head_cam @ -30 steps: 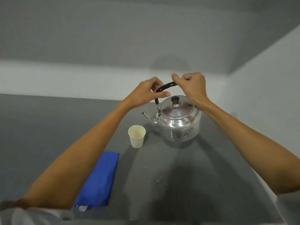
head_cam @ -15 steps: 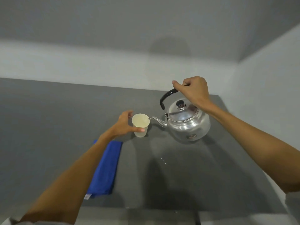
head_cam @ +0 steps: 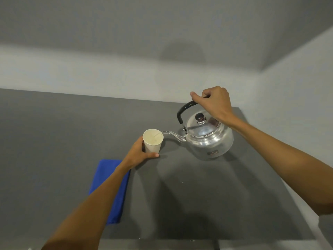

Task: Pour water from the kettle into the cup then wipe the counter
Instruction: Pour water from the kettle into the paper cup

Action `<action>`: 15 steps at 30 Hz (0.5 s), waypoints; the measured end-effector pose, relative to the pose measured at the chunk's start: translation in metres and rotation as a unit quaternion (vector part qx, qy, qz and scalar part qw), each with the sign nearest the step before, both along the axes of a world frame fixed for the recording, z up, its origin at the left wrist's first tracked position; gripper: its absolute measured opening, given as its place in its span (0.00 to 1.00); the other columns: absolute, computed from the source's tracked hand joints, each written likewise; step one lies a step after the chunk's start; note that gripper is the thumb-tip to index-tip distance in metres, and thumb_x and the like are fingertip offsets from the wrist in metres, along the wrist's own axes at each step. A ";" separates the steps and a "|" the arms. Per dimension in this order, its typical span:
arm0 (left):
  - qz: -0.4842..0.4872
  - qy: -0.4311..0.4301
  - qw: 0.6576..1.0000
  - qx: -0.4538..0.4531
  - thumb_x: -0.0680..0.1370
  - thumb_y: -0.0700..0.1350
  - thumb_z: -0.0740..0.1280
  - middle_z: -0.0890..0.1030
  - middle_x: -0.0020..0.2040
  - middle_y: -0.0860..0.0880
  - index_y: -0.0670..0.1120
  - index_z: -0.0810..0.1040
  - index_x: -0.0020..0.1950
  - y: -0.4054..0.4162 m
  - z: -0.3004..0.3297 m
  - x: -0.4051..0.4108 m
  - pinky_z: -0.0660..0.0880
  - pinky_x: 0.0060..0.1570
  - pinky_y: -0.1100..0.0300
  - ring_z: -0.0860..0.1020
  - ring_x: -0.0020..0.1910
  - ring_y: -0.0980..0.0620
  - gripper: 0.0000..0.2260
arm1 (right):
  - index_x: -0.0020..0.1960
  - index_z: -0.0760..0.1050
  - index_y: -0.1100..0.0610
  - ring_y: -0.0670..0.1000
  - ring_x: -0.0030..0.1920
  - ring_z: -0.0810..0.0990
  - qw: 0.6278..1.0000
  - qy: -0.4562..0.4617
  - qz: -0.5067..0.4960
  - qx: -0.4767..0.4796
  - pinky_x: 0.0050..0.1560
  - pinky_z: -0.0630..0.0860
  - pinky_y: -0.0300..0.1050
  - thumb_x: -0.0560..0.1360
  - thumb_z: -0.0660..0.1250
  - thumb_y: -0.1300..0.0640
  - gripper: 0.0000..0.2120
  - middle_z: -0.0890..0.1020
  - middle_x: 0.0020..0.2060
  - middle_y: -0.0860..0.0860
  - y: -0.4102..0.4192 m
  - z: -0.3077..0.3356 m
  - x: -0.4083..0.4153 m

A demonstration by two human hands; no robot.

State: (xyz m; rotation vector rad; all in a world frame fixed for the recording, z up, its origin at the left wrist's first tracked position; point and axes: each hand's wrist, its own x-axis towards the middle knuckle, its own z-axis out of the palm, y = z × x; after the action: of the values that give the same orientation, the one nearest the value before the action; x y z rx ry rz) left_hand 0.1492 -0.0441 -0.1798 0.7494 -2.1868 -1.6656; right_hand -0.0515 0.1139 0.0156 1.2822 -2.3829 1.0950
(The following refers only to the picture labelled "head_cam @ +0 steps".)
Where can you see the person's right hand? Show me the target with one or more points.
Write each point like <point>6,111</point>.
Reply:
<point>217,104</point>

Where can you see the person's left hand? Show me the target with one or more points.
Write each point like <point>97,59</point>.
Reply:
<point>134,156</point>

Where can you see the person's left thumb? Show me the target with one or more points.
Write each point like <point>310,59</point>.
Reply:
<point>149,155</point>

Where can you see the person's right thumb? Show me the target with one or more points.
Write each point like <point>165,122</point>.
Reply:
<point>195,96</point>

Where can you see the white paper cup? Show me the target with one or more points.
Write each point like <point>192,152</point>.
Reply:
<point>153,141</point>

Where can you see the silver metal kettle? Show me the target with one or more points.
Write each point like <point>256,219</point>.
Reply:
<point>205,134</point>

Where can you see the person's left forearm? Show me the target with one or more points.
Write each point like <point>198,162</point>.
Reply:
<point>88,208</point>

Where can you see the person's right forearm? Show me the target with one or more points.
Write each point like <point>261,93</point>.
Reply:
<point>283,164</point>

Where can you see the blue folded cloth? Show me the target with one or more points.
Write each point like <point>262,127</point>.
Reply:
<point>111,190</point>

